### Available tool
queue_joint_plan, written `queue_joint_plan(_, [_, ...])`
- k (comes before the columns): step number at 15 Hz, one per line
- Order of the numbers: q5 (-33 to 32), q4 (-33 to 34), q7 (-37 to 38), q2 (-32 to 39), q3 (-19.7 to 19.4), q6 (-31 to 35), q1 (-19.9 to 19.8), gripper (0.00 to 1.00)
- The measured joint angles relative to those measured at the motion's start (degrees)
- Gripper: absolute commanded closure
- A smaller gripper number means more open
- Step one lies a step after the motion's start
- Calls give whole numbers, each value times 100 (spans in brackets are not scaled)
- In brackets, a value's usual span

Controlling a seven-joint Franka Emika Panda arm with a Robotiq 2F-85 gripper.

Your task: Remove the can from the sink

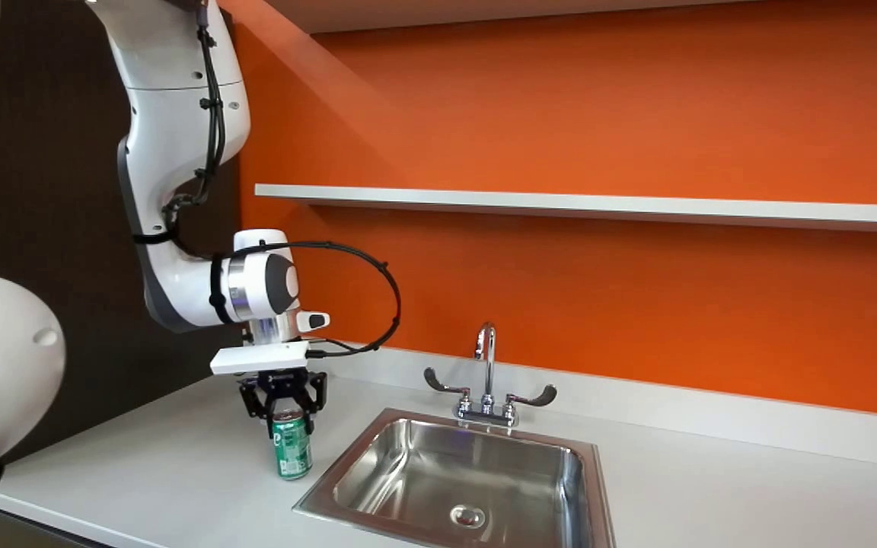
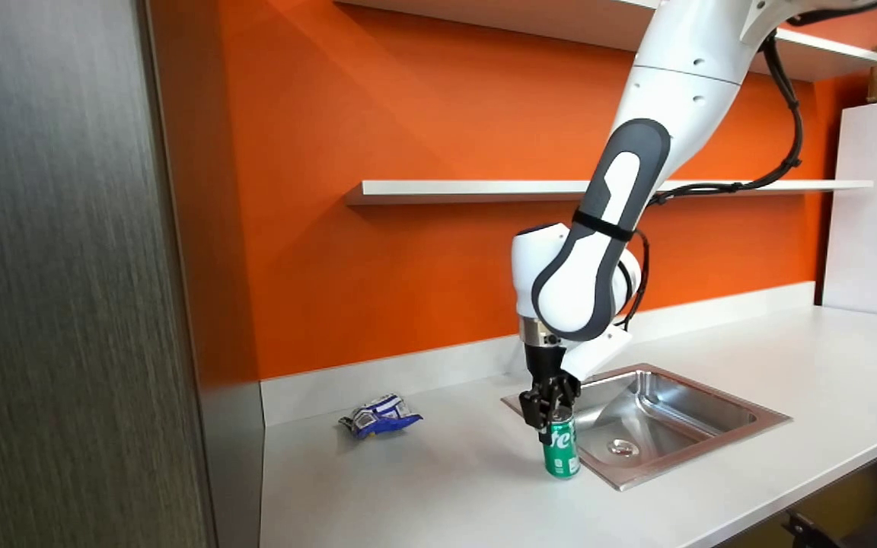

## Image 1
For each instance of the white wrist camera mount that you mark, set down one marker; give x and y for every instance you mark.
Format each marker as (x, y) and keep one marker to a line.
(258, 356)

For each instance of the round sink drain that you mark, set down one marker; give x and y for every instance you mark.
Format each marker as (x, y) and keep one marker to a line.
(468, 515)

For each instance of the green soda can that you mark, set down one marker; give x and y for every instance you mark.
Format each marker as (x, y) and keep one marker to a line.
(290, 446)

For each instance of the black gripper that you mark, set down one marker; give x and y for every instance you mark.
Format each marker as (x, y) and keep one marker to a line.
(282, 386)

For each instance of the stainless steel sink basin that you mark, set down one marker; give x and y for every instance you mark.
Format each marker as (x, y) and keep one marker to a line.
(410, 475)

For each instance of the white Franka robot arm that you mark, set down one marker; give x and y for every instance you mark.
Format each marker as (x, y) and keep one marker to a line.
(169, 101)

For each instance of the white wall shelf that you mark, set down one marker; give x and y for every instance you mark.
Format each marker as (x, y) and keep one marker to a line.
(663, 208)

